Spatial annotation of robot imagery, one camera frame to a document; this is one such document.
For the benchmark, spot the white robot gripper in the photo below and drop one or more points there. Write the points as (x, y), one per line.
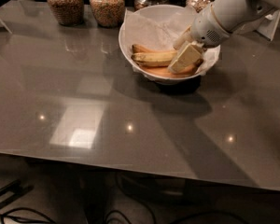
(204, 31)

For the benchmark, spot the yellow banana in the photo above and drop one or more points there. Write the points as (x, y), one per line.
(154, 59)

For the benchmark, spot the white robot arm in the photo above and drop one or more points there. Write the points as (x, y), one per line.
(232, 14)

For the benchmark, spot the front banana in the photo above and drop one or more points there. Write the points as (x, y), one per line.
(164, 72)

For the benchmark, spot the white bowl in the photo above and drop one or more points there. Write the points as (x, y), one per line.
(146, 19)

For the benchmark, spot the white stand at right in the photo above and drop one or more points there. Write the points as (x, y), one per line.
(265, 26)

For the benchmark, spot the left glass jar of grains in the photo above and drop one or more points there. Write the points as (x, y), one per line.
(67, 12)

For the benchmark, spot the black bracket on floor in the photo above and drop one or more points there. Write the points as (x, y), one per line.
(12, 192)

